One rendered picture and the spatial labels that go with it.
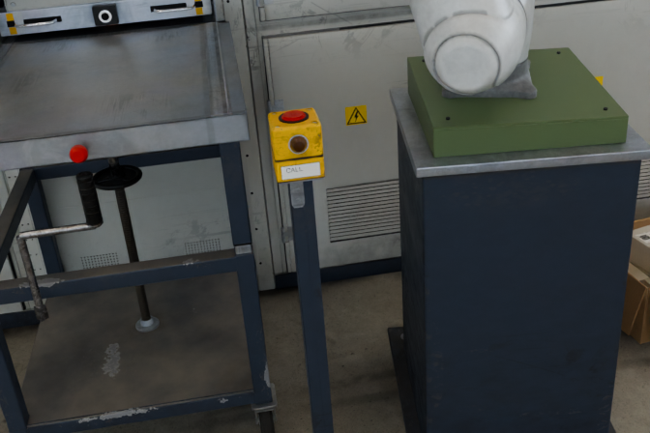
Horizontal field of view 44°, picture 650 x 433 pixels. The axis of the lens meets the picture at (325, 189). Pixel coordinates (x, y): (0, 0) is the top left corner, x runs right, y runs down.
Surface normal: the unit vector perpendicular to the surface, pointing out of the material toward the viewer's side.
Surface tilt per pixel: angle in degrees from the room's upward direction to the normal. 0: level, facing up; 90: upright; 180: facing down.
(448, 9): 80
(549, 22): 90
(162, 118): 0
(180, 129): 90
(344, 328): 0
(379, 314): 0
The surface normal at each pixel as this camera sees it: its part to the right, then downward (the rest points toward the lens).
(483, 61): -0.31, 0.59
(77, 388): -0.07, -0.89
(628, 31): 0.15, 0.43
